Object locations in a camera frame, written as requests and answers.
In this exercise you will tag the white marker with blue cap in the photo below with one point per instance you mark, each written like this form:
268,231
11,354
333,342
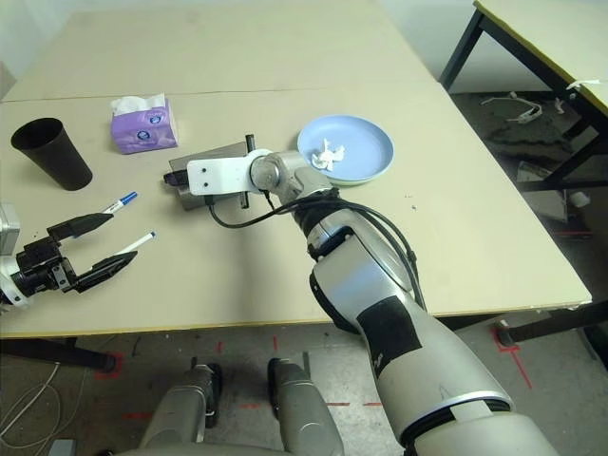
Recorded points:
142,241
121,200

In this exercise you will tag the grey robot torso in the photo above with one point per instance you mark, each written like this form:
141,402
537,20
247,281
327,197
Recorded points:
214,451

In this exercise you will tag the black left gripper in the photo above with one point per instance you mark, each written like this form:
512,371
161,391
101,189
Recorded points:
43,268

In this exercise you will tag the white plastic scrap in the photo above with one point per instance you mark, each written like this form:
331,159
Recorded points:
525,114
499,99

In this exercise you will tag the white tissue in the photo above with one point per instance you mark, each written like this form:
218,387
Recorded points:
328,157

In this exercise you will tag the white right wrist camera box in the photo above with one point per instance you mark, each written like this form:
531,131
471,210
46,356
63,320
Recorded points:
214,176

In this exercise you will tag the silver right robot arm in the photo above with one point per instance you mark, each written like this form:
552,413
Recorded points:
361,266

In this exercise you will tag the grey robot leg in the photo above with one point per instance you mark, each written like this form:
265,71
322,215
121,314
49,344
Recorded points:
180,413
304,408

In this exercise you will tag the blue plate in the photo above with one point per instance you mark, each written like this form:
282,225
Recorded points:
361,142

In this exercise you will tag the purple tissue pack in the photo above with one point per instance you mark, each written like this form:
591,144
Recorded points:
142,135

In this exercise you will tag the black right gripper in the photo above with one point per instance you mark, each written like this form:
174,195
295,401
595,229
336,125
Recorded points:
249,142

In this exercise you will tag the grey robot left leg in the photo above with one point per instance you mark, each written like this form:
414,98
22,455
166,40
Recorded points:
180,413

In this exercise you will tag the grey robot right leg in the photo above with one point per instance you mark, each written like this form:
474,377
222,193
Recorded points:
304,408

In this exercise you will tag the black plastic cup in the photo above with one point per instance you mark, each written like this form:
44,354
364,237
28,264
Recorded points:
54,159

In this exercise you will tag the grey board piece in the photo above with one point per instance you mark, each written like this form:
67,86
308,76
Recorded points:
537,171

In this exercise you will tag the side table with black legs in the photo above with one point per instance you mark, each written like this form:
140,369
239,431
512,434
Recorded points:
522,43

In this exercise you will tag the black table leg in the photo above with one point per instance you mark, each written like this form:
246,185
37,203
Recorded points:
57,354
546,328

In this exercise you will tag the grey glasses case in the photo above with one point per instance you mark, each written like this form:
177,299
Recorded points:
209,153

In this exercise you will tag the grey power adapter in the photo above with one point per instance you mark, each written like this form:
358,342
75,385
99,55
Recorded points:
63,449

